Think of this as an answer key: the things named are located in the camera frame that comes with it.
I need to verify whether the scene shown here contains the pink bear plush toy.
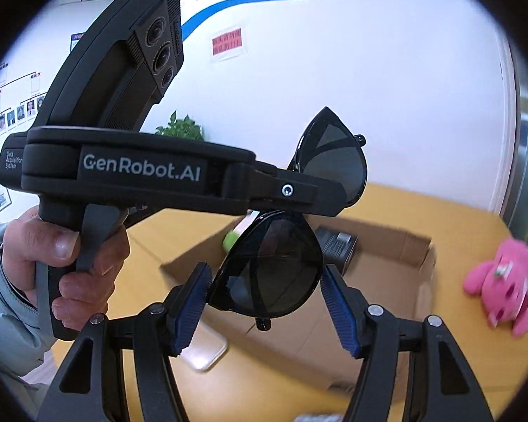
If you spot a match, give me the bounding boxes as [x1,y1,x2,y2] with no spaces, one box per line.
[462,237,528,339]

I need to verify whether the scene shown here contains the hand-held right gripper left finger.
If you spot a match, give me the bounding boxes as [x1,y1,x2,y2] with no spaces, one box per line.
[35,261,214,422]

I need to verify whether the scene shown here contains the brown cardboard box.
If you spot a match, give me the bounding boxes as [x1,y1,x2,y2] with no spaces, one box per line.
[158,213,437,394]

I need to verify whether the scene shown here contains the wall photo chart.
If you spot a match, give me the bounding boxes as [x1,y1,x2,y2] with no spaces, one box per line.
[0,31,77,225]

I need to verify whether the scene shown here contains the green potted plant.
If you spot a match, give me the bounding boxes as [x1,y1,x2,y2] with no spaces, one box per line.
[154,111,204,141]

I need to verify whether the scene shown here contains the red wall sign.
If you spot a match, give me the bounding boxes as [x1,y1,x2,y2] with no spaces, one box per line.
[210,26,245,60]

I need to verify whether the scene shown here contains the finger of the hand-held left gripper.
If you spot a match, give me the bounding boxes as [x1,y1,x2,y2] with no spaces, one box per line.
[222,160,346,218]

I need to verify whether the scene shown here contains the person's left hand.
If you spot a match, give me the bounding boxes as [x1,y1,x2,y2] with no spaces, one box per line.
[4,206,130,332]

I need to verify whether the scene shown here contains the person's left forearm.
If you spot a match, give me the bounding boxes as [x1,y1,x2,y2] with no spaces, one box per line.
[0,222,60,379]

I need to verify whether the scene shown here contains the black sunglasses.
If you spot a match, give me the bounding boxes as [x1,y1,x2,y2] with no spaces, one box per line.
[207,106,369,331]

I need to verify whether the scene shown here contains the pig plush toy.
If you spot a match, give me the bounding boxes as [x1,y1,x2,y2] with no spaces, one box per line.
[222,211,258,251]

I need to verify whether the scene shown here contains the wooden desktop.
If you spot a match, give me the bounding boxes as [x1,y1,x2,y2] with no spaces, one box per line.
[39,182,528,422]

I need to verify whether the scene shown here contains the flat white item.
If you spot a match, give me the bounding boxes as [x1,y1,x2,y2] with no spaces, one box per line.
[176,325,228,372]

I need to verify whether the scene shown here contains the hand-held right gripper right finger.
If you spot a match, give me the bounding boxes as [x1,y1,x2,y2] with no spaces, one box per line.
[320,264,496,422]

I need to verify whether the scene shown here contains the small black box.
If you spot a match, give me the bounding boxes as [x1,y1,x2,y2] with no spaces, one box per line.
[314,225,359,273]

